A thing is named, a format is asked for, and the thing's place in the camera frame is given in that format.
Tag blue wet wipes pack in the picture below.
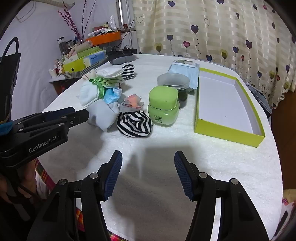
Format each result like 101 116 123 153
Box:
167 60 200 90

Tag clutter pile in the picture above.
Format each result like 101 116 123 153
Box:
88 15 123 37

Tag black white striped sock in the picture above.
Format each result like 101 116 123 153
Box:
117 111 153 138
121 63 136 81

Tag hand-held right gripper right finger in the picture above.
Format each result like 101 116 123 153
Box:
174 150 270 241

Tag black grey headset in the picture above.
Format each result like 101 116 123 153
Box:
108 47 139 65

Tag window frame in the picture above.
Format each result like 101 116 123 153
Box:
118 0 134 28

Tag grey blue jeans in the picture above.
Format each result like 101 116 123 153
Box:
246 83 273 118

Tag clear plastic bag orange item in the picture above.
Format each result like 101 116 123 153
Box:
119 94 144 113

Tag green cream jar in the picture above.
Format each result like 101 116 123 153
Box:
147 86 180 127

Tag black looped cable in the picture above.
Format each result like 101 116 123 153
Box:
3 37 19 57

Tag lime storage box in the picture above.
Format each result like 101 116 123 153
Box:
63 56 109 73

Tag green flat carton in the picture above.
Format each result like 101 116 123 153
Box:
77 46 103 58

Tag glass jar black lid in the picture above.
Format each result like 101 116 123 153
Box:
57 37 66 56

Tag person's left hand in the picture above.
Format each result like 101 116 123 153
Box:
0 160 36 204

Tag plaid floral bedsheet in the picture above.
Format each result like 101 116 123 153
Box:
35 160 295 241

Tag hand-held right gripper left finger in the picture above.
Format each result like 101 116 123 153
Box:
28 150 123 241

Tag blue white carton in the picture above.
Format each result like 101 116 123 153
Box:
84 51 107 66

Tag green cloth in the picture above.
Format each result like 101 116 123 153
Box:
89 77 108 90

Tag lime cardboard box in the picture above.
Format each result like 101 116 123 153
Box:
194 67 266 148

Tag purple flower branches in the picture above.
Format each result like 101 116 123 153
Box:
59 0 96 40

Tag blue strap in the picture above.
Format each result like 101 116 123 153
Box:
0 122 13 135

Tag pink cloth roll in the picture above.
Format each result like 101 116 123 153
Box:
67 43 93 57

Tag orange tray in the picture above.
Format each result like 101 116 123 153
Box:
85 31 122 46

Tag cream heart print curtain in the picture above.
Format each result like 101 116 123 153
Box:
132 0 296 109

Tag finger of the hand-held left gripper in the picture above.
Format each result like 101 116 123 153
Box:
14 109 90 137
10 107 76 127

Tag striped tray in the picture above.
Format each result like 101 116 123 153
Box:
63 61 109 79

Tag pale grey sock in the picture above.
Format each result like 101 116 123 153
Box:
87 101 121 132

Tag wooden side table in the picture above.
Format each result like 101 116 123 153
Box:
48 76 81 95

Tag white sock green trim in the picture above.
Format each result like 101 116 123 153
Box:
79 82 102 107

